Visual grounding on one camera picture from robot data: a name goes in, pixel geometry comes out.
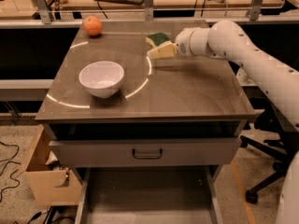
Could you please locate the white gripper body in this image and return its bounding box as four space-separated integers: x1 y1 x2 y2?
175 28 196 56

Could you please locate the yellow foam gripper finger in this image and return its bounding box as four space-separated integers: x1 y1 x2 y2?
147 41 177 59

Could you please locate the green and yellow sponge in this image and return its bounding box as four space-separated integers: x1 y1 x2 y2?
146 33 169 48

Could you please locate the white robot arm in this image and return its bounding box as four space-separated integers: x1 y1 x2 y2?
146 21 299 224

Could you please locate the grey metal drawer cabinet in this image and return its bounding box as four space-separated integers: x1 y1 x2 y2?
35 19 256 224

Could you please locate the grey middle drawer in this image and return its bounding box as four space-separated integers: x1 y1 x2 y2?
50 137 240 168

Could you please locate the open bottom drawer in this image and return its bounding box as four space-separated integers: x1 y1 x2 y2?
75 166 224 224

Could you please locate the white bowl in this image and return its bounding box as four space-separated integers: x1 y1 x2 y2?
78 61 124 98

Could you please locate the orange fruit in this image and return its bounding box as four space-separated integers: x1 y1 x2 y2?
83 16 103 36

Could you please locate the black office chair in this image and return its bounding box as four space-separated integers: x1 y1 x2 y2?
238 103 299 204

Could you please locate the cardboard box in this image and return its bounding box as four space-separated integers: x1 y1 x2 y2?
17 125 82 207

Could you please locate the black floor cable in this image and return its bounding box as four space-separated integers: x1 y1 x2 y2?
0 140 22 203

